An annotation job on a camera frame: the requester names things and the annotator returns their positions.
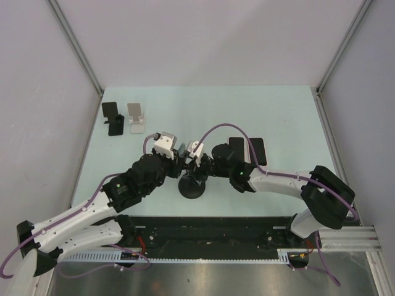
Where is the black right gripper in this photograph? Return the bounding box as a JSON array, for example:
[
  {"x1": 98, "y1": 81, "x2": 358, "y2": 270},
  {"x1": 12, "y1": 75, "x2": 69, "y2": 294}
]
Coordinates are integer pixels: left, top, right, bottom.
[{"x1": 183, "y1": 152, "x2": 231, "y2": 185}]

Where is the black round-base phone stand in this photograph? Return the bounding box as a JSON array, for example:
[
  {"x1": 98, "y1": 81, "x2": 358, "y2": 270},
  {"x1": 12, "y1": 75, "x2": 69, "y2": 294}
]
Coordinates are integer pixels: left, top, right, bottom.
[{"x1": 178, "y1": 170, "x2": 207, "y2": 200}]

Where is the white phone stand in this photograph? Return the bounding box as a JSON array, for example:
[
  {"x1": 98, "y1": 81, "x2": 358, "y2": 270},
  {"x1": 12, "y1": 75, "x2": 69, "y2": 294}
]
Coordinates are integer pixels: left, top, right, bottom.
[{"x1": 127, "y1": 103, "x2": 145, "y2": 134}]

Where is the pink-cased phone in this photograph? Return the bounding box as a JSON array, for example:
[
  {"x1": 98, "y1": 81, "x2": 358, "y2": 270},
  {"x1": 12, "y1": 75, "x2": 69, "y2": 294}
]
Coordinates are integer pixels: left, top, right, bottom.
[
  {"x1": 228, "y1": 137, "x2": 250, "y2": 163},
  {"x1": 249, "y1": 138, "x2": 267, "y2": 166}
]

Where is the black folding phone stand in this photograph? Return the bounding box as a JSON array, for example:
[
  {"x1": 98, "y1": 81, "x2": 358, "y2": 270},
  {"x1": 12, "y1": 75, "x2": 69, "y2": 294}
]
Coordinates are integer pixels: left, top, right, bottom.
[{"x1": 101, "y1": 102, "x2": 125, "y2": 136}]

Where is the white-cased phone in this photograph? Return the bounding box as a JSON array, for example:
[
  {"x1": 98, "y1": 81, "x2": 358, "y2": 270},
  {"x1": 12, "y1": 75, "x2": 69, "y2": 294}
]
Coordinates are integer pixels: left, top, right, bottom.
[{"x1": 177, "y1": 143, "x2": 187, "y2": 158}]

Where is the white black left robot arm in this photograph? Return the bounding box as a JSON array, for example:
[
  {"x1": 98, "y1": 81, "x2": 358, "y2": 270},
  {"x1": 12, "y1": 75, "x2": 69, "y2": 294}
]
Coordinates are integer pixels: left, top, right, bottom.
[{"x1": 17, "y1": 147, "x2": 189, "y2": 276}]

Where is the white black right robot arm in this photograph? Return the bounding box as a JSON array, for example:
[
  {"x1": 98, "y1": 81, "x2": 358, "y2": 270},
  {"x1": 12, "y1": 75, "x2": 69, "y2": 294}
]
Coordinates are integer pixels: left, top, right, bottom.
[{"x1": 178, "y1": 141, "x2": 355, "y2": 247}]

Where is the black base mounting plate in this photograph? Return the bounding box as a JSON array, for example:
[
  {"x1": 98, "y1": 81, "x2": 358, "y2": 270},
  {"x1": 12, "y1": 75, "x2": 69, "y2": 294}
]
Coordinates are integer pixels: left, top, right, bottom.
[{"x1": 118, "y1": 216, "x2": 317, "y2": 254}]

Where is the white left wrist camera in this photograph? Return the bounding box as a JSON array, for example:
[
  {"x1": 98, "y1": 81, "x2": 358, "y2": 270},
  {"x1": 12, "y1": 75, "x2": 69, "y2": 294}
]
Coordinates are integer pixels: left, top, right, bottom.
[{"x1": 154, "y1": 132, "x2": 177, "y2": 160}]

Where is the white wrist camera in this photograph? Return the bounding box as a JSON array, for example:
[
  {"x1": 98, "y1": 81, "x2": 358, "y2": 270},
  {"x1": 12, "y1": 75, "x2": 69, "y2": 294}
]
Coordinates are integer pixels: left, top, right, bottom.
[
  {"x1": 154, "y1": 132, "x2": 177, "y2": 160},
  {"x1": 186, "y1": 141, "x2": 204, "y2": 160}
]

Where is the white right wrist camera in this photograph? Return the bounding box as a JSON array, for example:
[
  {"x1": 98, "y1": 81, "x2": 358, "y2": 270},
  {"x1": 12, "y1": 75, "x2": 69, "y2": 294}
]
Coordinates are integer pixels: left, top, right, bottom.
[{"x1": 186, "y1": 141, "x2": 204, "y2": 160}]

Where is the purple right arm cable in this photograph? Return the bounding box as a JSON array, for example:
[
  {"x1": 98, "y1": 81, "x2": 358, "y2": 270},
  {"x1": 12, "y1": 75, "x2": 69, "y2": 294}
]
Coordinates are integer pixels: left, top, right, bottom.
[{"x1": 193, "y1": 122, "x2": 359, "y2": 286}]

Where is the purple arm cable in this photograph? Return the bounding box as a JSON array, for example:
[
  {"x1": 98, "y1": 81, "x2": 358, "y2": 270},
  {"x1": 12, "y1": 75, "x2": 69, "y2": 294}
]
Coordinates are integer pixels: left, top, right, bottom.
[
  {"x1": 0, "y1": 133, "x2": 161, "y2": 280},
  {"x1": 193, "y1": 122, "x2": 359, "y2": 286}
]

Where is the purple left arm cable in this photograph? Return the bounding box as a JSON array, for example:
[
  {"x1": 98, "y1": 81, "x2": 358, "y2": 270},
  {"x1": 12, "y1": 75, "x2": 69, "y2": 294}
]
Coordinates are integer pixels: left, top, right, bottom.
[{"x1": 0, "y1": 133, "x2": 161, "y2": 280}]

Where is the white slotted cable duct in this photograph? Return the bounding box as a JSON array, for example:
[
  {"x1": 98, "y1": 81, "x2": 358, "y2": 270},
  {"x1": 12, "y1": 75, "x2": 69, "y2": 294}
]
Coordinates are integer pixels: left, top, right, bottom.
[{"x1": 64, "y1": 249, "x2": 289, "y2": 265}]

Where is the aluminium frame rail right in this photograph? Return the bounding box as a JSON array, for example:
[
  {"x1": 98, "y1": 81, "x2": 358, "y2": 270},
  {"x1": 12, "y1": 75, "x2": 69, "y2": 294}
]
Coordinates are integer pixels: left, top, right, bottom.
[{"x1": 314, "y1": 0, "x2": 376, "y2": 96}]

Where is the aluminium frame rail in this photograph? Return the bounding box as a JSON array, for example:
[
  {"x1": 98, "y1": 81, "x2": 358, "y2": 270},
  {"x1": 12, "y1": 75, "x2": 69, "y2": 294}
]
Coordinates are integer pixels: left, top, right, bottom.
[
  {"x1": 314, "y1": 0, "x2": 376, "y2": 96},
  {"x1": 44, "y1": 0, "x2": 104, "y2": 96}
]

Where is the aluminium frame rail left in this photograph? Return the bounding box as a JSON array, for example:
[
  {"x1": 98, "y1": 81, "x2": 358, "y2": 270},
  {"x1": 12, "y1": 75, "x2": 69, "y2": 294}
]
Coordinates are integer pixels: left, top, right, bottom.
[{"x1": 44, "y1": 0, "x2": 104, "y2": 96}]

